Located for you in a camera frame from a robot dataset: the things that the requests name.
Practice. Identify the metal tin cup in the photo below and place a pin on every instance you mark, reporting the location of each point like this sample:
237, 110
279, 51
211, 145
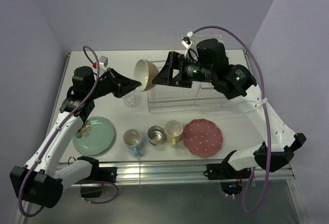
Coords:
155, 135

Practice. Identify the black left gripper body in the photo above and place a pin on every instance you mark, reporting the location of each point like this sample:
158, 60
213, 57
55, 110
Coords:
105, 86

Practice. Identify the yellow ceramic mug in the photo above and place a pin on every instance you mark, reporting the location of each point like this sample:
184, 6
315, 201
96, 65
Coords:
173, 131

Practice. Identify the green ceramic plate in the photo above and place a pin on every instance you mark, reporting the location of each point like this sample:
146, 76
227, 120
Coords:
94, 137

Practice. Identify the aluminium frame rail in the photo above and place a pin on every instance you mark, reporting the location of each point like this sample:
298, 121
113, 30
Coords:
161, 172

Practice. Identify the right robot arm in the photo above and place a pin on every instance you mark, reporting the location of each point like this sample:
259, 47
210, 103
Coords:
239, 86

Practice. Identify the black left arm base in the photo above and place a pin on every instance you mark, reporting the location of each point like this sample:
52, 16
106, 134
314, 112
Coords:
102, 185

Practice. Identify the beige ceramic bowl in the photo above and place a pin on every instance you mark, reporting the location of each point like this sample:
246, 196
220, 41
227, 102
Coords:
145, 72

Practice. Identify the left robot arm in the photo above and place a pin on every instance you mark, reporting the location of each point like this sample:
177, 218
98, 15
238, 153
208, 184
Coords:
39, 181

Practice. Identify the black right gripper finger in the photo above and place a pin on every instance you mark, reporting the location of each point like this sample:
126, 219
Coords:
165, 79
164, 71

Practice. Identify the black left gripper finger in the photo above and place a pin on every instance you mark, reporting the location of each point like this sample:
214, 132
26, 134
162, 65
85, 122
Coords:
122, 80
123, 90

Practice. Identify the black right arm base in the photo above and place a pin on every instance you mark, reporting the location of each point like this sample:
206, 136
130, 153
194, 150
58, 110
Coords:
217, 171

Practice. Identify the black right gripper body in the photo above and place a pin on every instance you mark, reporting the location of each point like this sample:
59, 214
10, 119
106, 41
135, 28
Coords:
190, 71

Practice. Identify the blue ceramic mug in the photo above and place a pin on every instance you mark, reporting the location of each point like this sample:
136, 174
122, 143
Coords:
133, 140

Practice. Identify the clear drinking glass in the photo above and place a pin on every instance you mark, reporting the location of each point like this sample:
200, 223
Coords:
130, 98

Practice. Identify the white wire dish rack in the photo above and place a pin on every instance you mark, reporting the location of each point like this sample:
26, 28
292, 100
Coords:
166, 99

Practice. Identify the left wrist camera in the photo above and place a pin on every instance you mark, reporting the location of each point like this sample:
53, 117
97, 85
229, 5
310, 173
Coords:
102, 63

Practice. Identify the pink dotted plate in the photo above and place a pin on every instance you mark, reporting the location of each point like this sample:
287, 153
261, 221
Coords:
202, 138

